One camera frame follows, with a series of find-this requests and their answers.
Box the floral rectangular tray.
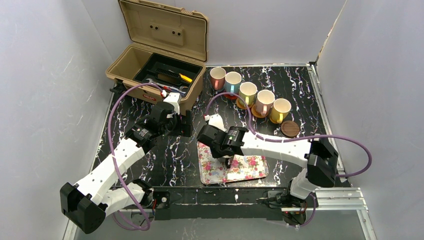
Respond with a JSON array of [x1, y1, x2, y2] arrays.
[[197, 142, 269, 185]]

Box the orange wood coaster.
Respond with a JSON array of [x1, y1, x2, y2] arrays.
[[236, 98, 254, 110]]

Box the light wood coaster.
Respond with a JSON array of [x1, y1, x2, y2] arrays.
[[250, 104, 266, 119]]

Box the red coaster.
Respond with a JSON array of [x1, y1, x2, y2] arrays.
[[223, 92, 238, 100]]

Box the green mug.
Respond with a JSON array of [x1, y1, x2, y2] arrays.
[[239, 82, 258, 107]]

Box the pink mug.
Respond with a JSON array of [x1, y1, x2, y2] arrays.
[[209, 67, 227, 92], [253, 89, 276, 118]]

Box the light blue mug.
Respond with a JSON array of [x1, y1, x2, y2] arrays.
[[224, 71, 242, 94]]

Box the yellow mug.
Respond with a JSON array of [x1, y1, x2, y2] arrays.
[[269, 98, 292, 124]]

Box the dark walnut wooden coaster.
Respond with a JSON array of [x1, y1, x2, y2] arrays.
[[280, 120, 300, 138]]

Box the tan plastic toolbox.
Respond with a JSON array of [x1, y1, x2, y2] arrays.
[[105, 0, 209, 114]]

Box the black mug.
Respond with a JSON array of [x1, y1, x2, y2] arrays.
[[220, 155, 235, 169]]

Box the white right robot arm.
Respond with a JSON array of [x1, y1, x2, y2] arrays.
[[197, 124, 339, 200]]

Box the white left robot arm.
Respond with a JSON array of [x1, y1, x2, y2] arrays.
[[59, 101, 193, 234]]

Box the silver wrench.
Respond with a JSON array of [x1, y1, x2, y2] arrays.
[[146, 78, 189, 94]]

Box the black tool tray insert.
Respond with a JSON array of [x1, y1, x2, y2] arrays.
[[133, 53, 202, 97]]

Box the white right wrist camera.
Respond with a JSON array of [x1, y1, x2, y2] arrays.
[[203, 113, 226, 132]]

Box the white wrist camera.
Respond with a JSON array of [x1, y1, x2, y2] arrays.
[[163, 92, 182, 115], [203, 113, 226, 132]]

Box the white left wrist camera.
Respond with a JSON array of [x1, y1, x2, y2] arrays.
[[163, 92, 182, 115]]

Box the yellow handled screwdriver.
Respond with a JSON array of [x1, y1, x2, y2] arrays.
[[168, 69, 193, 83]]

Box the aluminium frame rail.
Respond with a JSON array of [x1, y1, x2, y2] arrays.
[[62, 62, 379, 240]]

